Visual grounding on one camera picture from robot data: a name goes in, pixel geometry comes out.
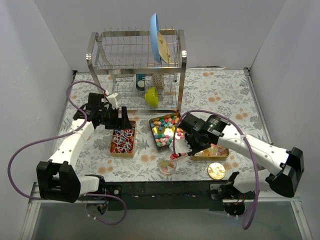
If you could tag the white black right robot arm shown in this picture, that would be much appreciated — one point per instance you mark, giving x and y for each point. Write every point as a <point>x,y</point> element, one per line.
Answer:
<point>275,168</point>

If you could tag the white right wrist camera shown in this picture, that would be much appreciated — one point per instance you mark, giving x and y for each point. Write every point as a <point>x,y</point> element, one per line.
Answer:
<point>179,147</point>

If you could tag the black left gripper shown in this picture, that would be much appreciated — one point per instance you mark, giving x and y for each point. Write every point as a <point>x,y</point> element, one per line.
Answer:
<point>117,119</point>

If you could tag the stainless steel dish rack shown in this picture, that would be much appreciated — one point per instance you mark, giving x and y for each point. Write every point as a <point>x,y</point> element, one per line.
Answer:
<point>121,54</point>

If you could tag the blue plate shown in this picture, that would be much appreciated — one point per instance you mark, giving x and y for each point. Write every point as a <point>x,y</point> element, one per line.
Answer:
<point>153,31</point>

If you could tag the gold tin with popsicle candies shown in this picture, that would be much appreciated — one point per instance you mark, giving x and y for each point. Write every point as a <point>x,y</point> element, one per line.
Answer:
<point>215,153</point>

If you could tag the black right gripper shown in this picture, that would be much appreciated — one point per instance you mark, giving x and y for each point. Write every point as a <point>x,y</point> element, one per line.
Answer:
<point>191,145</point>

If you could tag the beige patterned plate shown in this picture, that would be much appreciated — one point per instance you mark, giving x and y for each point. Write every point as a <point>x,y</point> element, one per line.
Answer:
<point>163,49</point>

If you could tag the gold jar lid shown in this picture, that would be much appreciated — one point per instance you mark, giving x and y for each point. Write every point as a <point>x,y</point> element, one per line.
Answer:
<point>216,171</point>

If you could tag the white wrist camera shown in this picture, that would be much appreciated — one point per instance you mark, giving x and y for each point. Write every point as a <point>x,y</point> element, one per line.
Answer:
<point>113,100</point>
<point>179,147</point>

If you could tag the floral table mat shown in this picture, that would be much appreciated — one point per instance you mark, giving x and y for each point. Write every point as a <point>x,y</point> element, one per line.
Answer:
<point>226,92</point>

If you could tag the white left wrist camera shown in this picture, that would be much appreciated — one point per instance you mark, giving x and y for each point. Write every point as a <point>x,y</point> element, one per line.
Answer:
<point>113,100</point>

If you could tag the black tin with star candies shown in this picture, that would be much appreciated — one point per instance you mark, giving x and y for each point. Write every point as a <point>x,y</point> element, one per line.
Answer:
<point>164,130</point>

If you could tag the clear plastic jar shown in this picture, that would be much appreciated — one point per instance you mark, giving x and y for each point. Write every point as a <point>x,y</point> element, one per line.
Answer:
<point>167,167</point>

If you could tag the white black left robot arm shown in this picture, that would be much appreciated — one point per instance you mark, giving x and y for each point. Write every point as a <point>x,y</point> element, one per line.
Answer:
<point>57,179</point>

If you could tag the green bowl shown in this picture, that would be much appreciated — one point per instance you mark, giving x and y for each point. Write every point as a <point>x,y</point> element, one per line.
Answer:
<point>151,97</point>

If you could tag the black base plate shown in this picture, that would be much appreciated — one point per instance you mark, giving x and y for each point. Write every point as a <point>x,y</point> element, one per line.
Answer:
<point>170,195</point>

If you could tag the teal white cup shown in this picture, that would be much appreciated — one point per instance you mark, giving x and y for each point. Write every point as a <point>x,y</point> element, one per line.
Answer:
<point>140,82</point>

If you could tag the aluminium frame rail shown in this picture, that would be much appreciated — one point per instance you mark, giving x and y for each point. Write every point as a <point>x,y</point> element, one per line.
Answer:
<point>163,210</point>

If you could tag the patterned paper cup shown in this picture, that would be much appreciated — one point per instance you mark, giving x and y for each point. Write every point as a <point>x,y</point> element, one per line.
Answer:
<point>158,81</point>

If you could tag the gold tin with lollipops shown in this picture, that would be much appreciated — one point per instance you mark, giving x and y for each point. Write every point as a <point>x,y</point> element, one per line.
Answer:
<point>123,142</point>

